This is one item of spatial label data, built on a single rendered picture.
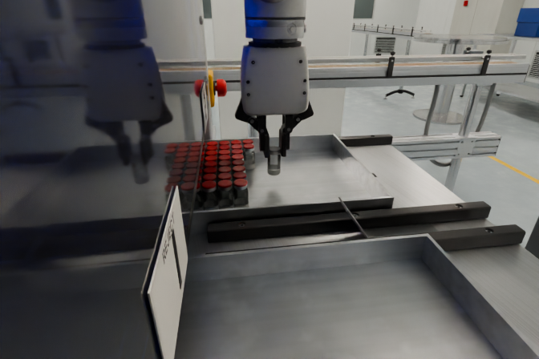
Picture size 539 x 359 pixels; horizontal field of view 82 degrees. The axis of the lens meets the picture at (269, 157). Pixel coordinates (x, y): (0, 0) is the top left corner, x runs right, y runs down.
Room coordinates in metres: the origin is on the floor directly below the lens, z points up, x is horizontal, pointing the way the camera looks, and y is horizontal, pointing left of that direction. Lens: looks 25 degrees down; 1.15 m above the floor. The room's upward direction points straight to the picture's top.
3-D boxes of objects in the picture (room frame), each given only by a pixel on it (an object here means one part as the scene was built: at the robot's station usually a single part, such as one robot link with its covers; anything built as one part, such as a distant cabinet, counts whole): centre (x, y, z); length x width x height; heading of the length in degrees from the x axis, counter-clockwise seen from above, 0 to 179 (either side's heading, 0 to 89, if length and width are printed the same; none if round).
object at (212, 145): (0.47, 0.10, 0.90); 0.18 x 0.02 x 0.05; 8
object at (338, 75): (1.49, -0.31, 0.92); 1.90 x 0.16 x 0.16; 98
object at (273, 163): (0.47, -0.01, 0.92); 0.02 x 0.02 x 0.04
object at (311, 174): (0.48, 0.01, 0.90); 0.34 x 0.26 x 0.04; 98
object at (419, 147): (1.51, -0.46, 0.49); 1.60 x 0.08 x 0.12; 98
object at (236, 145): (0.47, 0.05, 0.90); 0.18 x 0.02 x 0.05; 8
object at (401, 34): (6.00, -1.76, 0.92); 3.60 x 0.15 x 0.16; 8
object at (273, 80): (0.47, -0.01, 1.07); 0.10 x 0.08 x 0.11; 98
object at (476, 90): (1.59, -1.06, 0.46); 0.09 x 0.09 x 0.77; 8
